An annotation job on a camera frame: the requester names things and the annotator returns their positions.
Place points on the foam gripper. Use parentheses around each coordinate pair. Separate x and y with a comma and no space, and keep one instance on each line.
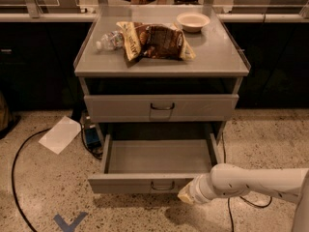
(195,189)

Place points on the grey drawer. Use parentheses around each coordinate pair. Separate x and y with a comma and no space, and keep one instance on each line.
(160,108)
(153,166)

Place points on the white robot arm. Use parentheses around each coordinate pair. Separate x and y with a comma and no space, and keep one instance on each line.
(227,180)

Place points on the grey drawer cabinet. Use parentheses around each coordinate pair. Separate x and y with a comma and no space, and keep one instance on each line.
(217,69)

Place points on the blue power box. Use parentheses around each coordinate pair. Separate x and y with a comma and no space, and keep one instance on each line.
(91,137)

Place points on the white paper sheet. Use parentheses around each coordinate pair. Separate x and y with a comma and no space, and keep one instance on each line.
(61,135)

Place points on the brown yellow chip bag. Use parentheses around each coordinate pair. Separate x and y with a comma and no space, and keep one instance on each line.
(156,41)

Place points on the clear plastic water bottle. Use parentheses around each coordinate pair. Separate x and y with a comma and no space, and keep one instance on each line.
(110,41)

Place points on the white paper bowl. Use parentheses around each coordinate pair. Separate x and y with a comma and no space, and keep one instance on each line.
(193,22)

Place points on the brown bag left edge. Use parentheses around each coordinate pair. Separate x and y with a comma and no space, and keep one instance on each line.
(7,120)

